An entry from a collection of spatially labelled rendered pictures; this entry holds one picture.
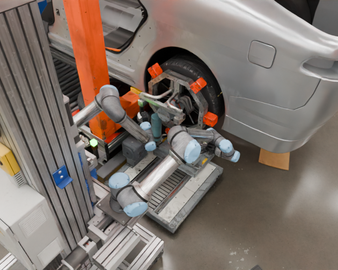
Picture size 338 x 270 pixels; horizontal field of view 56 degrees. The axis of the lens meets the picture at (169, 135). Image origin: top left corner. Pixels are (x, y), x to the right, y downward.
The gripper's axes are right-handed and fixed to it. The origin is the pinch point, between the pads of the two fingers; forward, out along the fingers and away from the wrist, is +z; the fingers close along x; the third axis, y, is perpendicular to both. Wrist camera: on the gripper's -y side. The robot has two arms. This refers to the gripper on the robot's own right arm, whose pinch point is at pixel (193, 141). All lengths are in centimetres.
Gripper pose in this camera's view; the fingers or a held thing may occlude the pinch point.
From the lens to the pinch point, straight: 225.1
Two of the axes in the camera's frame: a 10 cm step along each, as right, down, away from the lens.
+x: -4.8, 8.5, -2.4
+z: -7.9, -3.0, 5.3
